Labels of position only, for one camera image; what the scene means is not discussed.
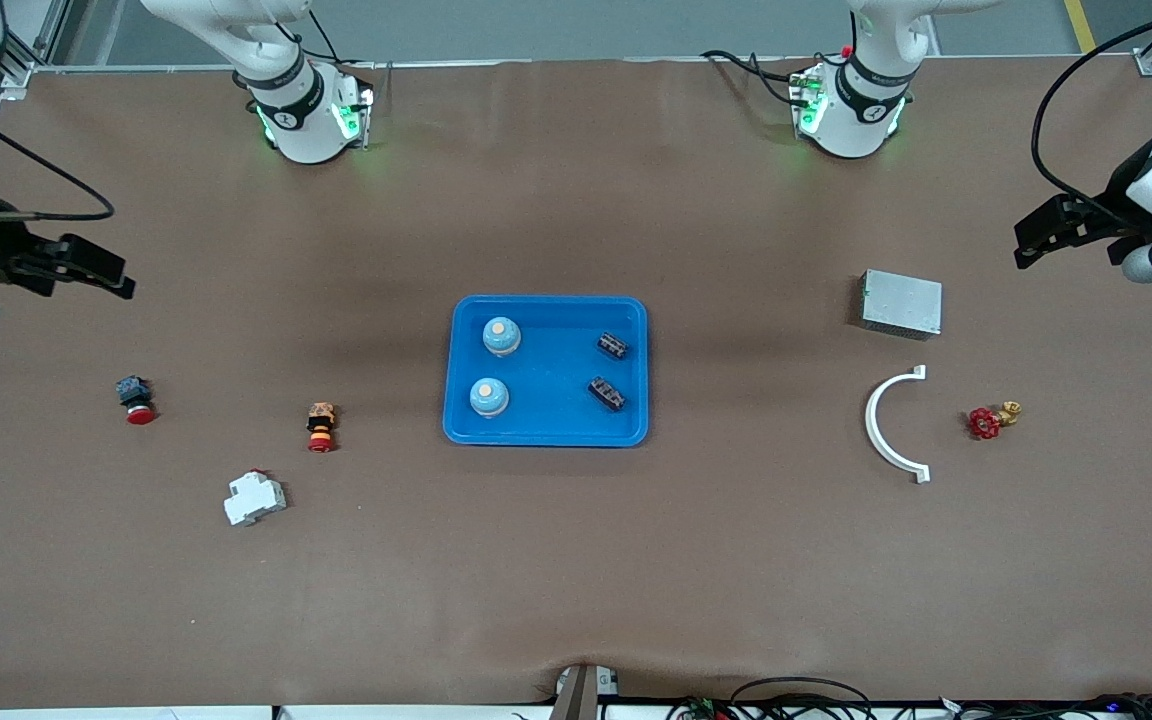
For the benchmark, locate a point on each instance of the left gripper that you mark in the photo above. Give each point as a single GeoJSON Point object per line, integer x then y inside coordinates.
{"type": "Point", "coordinates": [1119, 213]}

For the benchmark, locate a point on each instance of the blue service bell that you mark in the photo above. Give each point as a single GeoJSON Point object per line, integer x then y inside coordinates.
{"type": "Point", "coordinates": [502, 338]}
{"type": "Point", "coordinates": [488, 397]}

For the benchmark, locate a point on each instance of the small black terminal block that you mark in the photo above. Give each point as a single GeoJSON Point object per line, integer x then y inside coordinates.
{"type": "Point", "coordinates": [613, 346]}

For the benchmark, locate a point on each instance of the brown electrolytic capacitor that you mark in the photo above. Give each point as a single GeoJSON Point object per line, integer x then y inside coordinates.
{"type": "Point", "coordinates": [607, 393]}

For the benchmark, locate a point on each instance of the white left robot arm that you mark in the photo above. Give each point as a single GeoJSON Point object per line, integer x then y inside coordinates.
{"type": "Point", "coordinates": [866, 110]}

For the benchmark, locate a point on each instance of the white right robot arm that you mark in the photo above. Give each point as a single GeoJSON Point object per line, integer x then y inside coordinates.
{"type": "Point", "coordinates": [301, 120]}

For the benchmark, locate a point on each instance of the blue plastic tray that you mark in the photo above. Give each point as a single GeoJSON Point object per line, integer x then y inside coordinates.
{"type": "Point", "coordinates": [551, 400]}

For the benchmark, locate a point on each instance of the red mushroom push button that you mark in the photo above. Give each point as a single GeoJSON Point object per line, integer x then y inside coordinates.
{"type": "Point", "coordinates": [139, 412]}

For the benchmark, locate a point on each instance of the perforated grey metal box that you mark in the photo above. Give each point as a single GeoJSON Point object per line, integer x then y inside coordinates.
{"type": "Point", "coordinates": [901, 303]}

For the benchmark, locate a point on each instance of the red handwheel brass valve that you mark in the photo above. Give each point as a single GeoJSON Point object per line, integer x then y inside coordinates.
{"type": "Point", "coordinates": [983, 423]}

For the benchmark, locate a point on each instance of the white circuit breaker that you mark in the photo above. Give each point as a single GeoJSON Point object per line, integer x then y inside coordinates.
{"type": "Point", "coordinates": [251, 498]}

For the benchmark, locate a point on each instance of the orange red push button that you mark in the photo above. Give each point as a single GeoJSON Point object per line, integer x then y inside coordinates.
{"type": "Point", "coordinates": [321, 425]}

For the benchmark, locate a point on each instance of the white curved plastic bracket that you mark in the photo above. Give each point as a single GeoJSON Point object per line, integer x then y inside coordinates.
{"type": "Point", "coordinates": [872, 422]}

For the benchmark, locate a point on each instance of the grey metal clamp bracket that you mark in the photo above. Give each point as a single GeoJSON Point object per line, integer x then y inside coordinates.
{"type": "Point", "coordinates": [581, 695]}

